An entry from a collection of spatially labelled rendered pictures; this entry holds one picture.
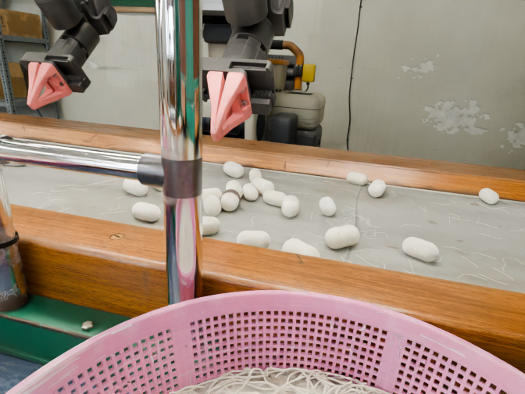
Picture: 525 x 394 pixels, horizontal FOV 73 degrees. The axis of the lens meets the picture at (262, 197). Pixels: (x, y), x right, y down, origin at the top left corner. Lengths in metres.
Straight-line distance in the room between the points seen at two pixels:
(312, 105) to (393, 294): 1.11
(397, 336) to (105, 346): 0.16
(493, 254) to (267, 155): 0.35
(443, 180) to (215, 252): 0.41
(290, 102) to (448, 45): 1.38
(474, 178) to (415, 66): 1.90
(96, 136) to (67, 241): 0.45
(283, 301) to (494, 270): 0.22
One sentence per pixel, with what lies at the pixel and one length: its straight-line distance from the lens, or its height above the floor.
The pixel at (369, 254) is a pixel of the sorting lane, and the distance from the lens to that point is 0.35.
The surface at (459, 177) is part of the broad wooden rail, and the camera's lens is 0.61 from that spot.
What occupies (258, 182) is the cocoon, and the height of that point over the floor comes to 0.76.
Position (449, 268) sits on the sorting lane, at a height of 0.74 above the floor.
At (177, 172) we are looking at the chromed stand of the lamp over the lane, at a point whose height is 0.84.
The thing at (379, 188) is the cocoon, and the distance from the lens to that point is 0.50.
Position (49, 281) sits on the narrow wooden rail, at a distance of 0.34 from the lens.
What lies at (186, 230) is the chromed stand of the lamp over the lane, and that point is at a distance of 0.21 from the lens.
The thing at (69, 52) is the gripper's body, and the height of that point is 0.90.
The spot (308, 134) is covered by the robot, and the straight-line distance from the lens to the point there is 1.34.
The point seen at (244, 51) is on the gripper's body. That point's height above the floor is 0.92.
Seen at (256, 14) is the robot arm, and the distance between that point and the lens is 0.50.
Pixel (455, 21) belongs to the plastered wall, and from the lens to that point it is 2.52.
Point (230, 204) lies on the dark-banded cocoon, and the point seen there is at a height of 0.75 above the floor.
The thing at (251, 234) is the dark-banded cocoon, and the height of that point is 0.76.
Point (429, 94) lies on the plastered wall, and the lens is 2.50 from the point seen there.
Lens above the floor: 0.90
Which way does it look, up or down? 20 degrees down
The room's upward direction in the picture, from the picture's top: 4 degrees clockwise
